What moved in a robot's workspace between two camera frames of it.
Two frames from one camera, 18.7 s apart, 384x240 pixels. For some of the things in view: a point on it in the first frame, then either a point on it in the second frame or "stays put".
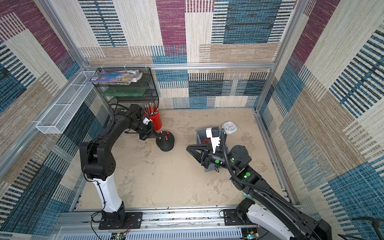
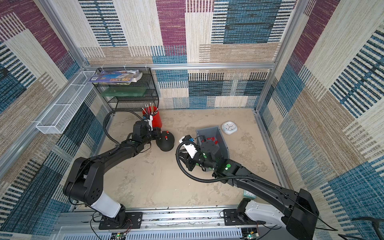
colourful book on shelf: (119, 77) stays put
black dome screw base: (165, 141) stays put
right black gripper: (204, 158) -> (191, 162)
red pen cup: (152, 113) stays put
